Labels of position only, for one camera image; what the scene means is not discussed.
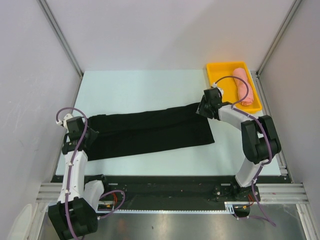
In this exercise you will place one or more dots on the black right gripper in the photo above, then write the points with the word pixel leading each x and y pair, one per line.
pixel 201 109

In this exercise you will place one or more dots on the rolled pink t-shirt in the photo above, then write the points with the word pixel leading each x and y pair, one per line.
pixel 243 87

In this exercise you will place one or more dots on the aluminium frame post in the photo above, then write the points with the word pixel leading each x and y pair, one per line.
pixel 294 8
pixel 49 15

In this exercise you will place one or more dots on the white slotted cable duct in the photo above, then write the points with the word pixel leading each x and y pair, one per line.
pixel 228 210

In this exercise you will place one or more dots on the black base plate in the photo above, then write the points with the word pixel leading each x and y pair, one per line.
pixel 173 193

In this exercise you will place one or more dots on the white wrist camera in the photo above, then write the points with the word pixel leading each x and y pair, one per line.
pixel 220 90
pixel 63 122

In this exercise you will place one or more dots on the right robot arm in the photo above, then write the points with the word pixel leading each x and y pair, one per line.
pixel 260 141

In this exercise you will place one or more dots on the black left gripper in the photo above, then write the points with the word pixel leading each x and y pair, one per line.
pixel 93 135

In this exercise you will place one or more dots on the left aluminium frame post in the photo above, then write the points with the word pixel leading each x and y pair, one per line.
pixel 49 15

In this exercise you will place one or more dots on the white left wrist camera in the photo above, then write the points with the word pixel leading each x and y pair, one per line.
pixel 63 122

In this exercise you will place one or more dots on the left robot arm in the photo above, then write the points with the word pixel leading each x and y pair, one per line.
pixel 74 214

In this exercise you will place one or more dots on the right aluminium frame post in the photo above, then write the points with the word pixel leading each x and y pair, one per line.
pixel 294 8

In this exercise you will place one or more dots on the black t-shirt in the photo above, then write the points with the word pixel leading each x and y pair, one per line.
pixel 121 135

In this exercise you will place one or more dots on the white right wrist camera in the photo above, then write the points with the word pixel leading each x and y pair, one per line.
pixel 220 90

